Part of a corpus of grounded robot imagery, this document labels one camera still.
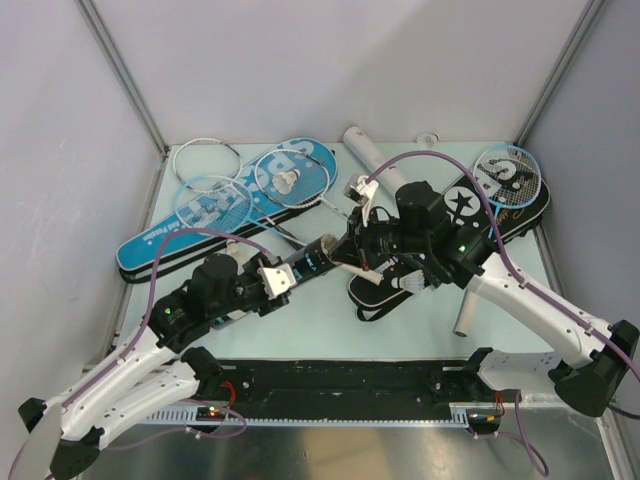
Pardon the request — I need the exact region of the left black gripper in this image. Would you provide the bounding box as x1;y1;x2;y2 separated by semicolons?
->
208;250;289;319

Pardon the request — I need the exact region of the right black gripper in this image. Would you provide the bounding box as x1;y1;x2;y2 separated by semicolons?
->
326;204;428;273

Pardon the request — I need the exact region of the black shuttlecock tube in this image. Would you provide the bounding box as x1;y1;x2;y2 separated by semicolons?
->
209;233;346;331

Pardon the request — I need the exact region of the shuttlecock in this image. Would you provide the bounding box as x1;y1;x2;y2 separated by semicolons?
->
272;169;300;195
226;240;249;267
391;270;427;294

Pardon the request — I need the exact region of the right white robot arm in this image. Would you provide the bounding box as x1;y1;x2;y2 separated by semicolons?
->
331;176;639;417

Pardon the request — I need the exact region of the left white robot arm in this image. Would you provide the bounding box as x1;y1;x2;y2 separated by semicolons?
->
9;253;297;479

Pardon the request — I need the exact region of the shuttlecock on black cover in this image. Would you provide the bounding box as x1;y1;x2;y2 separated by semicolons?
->
391;270;427;294

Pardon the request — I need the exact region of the white racket white grip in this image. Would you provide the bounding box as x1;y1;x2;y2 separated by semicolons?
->
253;149;385;285

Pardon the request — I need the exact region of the light blue racket left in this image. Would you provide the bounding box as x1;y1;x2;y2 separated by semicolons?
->
173;176;304;247

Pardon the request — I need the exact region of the light blue racket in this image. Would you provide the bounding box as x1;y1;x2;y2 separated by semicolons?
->
462;144;546;239
173;176;304;247

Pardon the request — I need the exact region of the blue racket cover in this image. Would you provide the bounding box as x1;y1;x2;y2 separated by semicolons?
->
116;138;338;275

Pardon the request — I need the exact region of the white shuttlecock tube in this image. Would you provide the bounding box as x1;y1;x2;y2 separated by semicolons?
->
343;126;407;195

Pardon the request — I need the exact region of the clear tube cap far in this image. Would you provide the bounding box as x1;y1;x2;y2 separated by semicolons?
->
415;133;439;150

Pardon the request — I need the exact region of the black racket cover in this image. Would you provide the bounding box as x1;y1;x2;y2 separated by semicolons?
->
347;176;550;322

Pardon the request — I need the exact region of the light blue racket right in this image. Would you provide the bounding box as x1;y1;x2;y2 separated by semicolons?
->
462;144;546;239

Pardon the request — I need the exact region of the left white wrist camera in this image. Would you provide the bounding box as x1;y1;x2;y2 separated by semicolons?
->
257;263;297;300

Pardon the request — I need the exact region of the white frame racket far left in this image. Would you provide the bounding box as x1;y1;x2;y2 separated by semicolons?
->
171;137;244;194

